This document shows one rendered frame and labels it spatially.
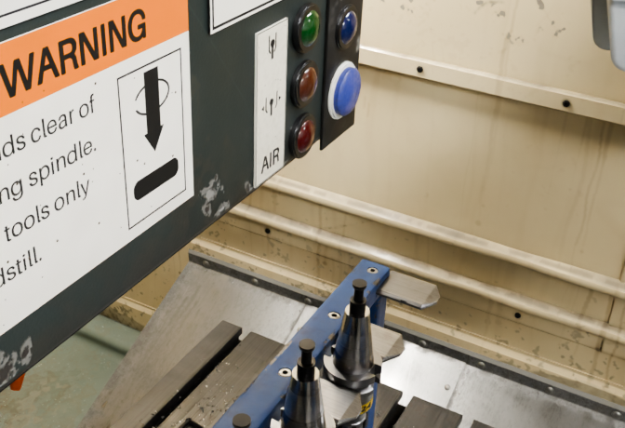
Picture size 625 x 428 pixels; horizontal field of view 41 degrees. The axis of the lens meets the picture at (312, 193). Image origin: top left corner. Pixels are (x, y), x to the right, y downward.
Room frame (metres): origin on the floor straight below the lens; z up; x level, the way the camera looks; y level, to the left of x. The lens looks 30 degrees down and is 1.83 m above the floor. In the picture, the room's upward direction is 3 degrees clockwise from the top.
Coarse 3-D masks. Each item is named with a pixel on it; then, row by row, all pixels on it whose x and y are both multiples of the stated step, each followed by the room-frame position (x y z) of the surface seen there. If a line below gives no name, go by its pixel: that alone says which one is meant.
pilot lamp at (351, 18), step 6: (348, 18) 0.47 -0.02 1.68; (354, 18) 0.48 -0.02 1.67; (342, 24) 0.47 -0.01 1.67; (348, 24) 0.47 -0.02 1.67; (354, 24) 0.48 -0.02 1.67; (342, 30) 0.47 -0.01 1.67; (348, 30) 0.47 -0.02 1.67; (354, 30) 0.48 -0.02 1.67; (342, 36) 0.47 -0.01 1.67; (348, 36) 0.47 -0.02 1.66; (348, 42) 0.48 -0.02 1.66
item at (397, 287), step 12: (396, 276) 0.87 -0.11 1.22; (408, 276) 0.87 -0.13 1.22; (384, 288) 0.84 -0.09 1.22; (396, 288) 0.84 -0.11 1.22; (408, 288) 0.84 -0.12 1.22; (420, 288) 0.84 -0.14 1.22; (432, 288) 0.85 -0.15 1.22; (396, 300) 0.82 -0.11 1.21; (408, 300) 0.82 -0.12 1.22; (420, 300) 0.82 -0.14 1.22; (432, 300) 0.82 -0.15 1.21
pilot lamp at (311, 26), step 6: (312, 12) 0.43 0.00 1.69; (306, 18) 0.43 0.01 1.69; (312, 18) 0.43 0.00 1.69; (318, 18) 0.44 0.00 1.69; (306, 24) 0.43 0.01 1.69; (312, 24) 0.43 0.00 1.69; (318, 24) 0.44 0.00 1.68; (306, 30) 0.43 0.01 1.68; (312, 30) 0.43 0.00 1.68; (318, 30) 0.44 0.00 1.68; (306, 36) 0.43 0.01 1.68; (312, 36) 0.43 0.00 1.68; (306, 42) 0.43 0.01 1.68; (312, 42) 0.43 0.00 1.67
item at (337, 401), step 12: (324, 384) 0.67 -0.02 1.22; (336, 384) 0.67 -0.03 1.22; (324, 396) 0.65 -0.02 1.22; (336, 396) 0.65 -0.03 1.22; (348, 396) 0.65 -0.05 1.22; (360, 396) 0.65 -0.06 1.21; (336, 408) 0.63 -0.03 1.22; (348, 408) 0.63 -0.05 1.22; (360, 408) 0.64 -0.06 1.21; (336, 420) 0.62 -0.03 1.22; (348, 420) 0.62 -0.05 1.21
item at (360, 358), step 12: (348, 312) 0.69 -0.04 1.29; (348, 324) 0.69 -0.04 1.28; (360, 324) 0.68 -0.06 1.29; (348, 336) 0.68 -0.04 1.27; (360, 336) 0.68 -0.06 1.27; (336, 348) 0.69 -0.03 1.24; (348, 348) 0.68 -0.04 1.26; (360, 348) 0.68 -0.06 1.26; (372, 348) 0.69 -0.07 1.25; (336, 360) 0.69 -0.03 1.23; (348, 360) 0.68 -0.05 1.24; (360, 360) 0.68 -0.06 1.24; (372, 360) 0.69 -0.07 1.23; (348, 372) 0.67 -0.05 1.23; (360, 372) 0.68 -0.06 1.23
